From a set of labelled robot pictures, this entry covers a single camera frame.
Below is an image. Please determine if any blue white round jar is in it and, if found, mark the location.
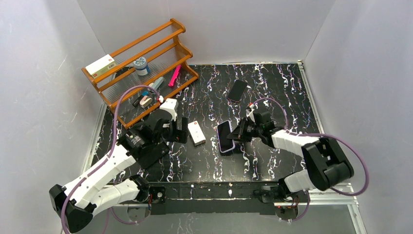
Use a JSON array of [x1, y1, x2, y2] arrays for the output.
[[133, 57, 150, 76]]

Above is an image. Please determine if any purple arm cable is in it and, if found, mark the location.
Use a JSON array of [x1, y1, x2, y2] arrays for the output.
[[251, 97, 370, 222], [61, 85, 162, 234]]

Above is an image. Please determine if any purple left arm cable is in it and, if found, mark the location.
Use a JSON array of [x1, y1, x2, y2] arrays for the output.
[[61, 85, 162, 234]]

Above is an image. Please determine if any orange wooden shelf rack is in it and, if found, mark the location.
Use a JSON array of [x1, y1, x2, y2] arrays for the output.
[[82, 18, 199, 128]]

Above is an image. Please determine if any black front base bar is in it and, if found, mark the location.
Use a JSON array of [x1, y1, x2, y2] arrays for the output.
[[149, 181, 307, 216]]

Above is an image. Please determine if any purple phone case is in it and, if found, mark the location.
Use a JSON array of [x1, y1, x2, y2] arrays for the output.
[[216, 120, 236, 154]]

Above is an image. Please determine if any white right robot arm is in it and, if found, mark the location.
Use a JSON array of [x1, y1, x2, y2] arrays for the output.
[[226, 112, 354, 196]]

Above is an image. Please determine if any black phone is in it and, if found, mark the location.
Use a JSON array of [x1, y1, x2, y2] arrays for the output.
[[226, 79, 248, 102], [137, 141, 170, 169]]

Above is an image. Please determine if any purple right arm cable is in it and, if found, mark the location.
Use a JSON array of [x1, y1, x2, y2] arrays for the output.
[[251, 97, 370, 222]]

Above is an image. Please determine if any white red small box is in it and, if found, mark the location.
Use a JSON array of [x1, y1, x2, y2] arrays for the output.
[[188, 121, 206, 146]]

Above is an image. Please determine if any pink marker pen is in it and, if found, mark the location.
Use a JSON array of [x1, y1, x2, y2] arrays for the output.
[[168, 65, 181, 87]]

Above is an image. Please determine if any white cardboard box on shelf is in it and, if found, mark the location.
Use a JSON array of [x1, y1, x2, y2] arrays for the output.
[[85, 54, 117, 78]]

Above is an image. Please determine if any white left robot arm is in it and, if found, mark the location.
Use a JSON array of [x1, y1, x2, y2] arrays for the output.
[[49, 109, 188, 234]]

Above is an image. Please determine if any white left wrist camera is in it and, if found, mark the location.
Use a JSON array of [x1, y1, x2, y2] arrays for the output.
[[160, 98, 178, 121]]

